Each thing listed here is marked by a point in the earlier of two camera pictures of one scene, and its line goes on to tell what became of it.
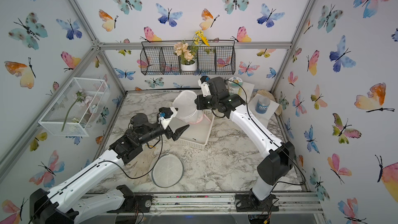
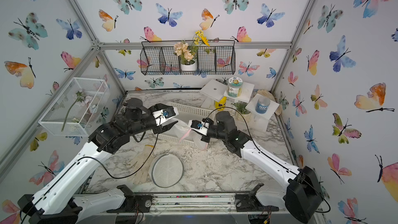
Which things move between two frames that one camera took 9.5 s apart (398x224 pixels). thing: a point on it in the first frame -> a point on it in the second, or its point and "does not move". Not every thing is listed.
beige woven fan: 267,95 does not move
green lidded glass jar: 235,85 does not move
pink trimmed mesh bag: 185,106 -> 184,131
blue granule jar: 262,105 does not move
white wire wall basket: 73,112 does not move
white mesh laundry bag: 167,170 does not move
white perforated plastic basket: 195,135 -> 189,113
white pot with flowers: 186,52 does not move
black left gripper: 175,135 -> 162,129
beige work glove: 139,170 does not move
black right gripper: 200,102 -> 204,139
